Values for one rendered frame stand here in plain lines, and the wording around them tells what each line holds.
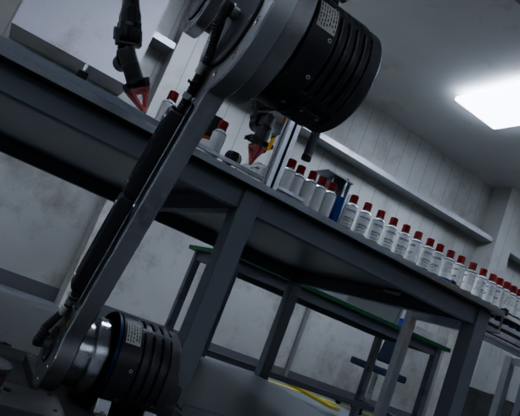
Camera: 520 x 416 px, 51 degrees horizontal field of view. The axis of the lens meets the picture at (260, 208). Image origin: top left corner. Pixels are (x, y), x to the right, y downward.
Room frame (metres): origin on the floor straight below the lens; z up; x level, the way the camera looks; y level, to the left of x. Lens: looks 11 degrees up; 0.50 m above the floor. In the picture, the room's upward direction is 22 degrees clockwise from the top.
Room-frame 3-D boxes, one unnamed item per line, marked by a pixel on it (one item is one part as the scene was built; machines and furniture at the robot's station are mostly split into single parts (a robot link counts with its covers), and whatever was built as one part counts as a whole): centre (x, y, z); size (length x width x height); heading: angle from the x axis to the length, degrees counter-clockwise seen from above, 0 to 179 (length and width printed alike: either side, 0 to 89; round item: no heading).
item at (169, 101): (1.72, 0.41, 0.98); 0.05 x 0.05 x 0.20
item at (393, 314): (3.91, -0.92, 0.91); 0.60 x 0.40 x 0.22; 119
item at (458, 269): (2.37, -0.93, 0.98); 0.05 x 0.05 x 0.20
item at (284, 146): (1.76, 0.00, 1.16); 0.04 x 0.04 x 0.67; 26
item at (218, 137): (1.82, 0.23, 0.98); 0.05 x 0.05 x 0.20
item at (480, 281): (2.44, -1.07, 0.98); 0.05 x 0.05 x 0.20
